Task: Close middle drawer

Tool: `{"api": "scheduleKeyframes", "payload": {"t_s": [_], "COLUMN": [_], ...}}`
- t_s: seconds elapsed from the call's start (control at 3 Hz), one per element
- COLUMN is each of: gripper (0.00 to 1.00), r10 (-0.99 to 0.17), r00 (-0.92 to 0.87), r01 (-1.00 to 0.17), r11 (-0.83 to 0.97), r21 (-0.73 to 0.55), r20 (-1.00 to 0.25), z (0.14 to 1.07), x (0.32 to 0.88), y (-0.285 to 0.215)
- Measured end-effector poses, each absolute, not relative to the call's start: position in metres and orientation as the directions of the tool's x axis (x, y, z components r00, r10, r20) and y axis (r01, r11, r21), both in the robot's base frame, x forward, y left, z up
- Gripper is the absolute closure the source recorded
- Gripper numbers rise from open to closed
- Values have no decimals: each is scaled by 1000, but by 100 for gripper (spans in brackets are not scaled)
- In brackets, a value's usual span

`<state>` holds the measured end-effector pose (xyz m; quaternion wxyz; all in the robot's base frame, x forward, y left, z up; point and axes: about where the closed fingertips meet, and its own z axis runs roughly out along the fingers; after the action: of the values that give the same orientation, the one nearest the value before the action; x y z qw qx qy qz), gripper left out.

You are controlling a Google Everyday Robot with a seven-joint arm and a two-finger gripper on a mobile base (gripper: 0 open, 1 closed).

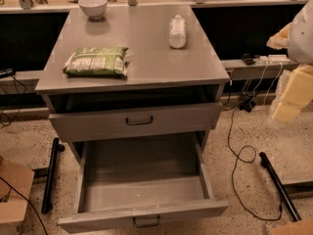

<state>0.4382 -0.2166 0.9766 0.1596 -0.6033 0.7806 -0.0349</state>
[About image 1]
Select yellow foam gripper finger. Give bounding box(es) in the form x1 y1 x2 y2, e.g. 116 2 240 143
270 64 313 123

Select grey drawer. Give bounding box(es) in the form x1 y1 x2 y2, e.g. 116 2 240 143
49 103 221 142
59 133 228 234

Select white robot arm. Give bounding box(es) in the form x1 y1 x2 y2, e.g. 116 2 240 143
266 0 313 123

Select grey drawer cabinet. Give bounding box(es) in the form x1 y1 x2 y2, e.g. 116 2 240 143
36 5 229 158

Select grey top drawer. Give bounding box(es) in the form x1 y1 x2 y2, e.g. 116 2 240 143
49 103 221 142

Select white power strip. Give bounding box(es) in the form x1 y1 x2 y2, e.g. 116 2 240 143
259 54 290 64

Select black power adapter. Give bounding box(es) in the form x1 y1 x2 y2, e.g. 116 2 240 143
240 98 256 113

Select small black device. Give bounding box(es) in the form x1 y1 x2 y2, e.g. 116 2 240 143
242 54 255 66

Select right black metal leg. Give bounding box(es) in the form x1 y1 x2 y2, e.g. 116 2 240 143
259 152 301 222

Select black metal leg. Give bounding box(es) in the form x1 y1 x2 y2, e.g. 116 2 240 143
259 152 301 222
41 138 65 214

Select white plastic bottle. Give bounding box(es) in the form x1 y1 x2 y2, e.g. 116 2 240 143
169 15 187 49

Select green snack bag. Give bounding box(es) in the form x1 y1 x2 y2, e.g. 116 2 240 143
63 47 128 77

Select white ceramic bowl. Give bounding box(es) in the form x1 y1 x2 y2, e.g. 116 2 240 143
78 0 107 20

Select left black metal leg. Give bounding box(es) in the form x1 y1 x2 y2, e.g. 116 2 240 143
41 138 65 214

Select cardboard box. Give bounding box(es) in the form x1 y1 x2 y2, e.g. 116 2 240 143
0 157 34 235

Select white cable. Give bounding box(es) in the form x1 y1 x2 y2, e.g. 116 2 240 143
252 62 284 112

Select black floor cable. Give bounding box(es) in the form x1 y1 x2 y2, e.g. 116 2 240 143
226 107 284 222

